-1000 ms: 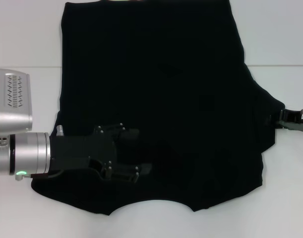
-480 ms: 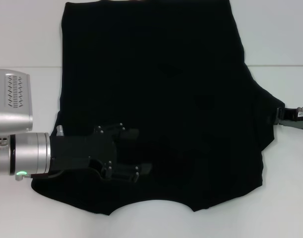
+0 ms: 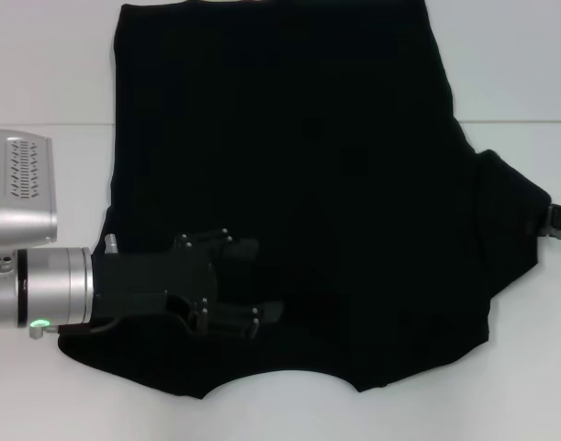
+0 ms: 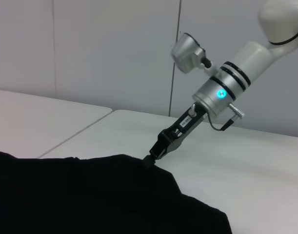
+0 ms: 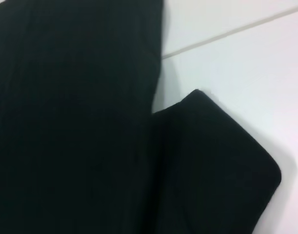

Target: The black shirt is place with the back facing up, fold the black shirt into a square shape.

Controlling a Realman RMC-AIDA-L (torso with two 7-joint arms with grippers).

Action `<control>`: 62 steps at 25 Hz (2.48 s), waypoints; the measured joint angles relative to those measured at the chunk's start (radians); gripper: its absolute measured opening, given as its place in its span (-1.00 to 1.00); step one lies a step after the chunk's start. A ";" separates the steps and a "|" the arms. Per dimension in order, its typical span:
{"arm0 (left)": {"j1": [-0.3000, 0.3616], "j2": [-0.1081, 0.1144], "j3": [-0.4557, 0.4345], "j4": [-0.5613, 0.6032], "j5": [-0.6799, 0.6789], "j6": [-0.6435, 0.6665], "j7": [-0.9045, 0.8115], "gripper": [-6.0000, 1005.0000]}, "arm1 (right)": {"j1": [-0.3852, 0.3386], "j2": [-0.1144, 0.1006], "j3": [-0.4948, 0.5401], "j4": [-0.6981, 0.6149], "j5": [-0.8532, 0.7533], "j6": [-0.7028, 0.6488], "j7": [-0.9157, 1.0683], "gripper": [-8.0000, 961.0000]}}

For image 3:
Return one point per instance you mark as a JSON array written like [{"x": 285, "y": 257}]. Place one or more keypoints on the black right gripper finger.
[{"x": 560, "y": 222}]

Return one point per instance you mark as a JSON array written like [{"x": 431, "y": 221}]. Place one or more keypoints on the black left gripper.
[{"x": 147, "y": 280}]

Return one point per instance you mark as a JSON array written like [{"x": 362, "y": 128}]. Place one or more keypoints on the black t-shirt with white print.
[{"x": 284, "y": 138}]

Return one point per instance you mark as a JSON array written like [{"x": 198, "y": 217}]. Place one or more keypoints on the small silver connector stub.
[{"x": 111, "y": 245}]

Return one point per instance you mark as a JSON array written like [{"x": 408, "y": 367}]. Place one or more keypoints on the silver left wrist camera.
[{"x": 23, "y": 184}]

